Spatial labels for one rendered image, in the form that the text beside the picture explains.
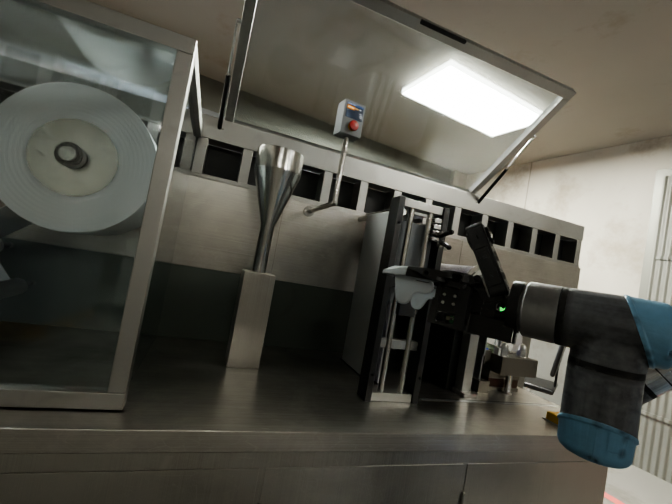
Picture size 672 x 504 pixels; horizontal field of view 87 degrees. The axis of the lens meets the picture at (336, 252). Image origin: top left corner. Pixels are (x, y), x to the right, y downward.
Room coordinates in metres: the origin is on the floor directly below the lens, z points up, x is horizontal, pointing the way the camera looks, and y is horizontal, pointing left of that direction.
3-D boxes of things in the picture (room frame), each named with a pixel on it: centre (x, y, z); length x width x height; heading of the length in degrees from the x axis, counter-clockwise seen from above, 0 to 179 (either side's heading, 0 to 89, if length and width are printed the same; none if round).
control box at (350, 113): (1.03, 0.03, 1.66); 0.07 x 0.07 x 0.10; 26
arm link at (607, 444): (0.44, -0.35, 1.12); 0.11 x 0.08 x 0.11; 142
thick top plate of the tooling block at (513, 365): (1.40, -0.62, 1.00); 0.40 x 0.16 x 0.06; 19
